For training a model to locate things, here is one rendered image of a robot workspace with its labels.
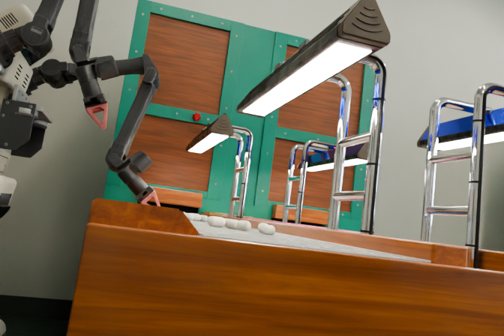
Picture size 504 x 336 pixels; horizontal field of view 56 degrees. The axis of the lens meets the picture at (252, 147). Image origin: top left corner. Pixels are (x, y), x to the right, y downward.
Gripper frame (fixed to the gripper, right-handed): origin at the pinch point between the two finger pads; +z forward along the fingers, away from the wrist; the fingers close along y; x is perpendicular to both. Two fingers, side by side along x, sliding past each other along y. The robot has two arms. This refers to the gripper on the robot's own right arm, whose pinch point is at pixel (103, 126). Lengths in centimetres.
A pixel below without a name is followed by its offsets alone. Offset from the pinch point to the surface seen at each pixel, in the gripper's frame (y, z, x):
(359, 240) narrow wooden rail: -84, 43, -32
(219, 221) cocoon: -60, 35, -15
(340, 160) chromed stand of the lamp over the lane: -60, 32, -45
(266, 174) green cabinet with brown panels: 79, 35, -72
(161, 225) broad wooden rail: -103, 29, -1
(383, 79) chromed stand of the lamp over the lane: -75, 18, -52
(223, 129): 0.3, 12.3, -37.4
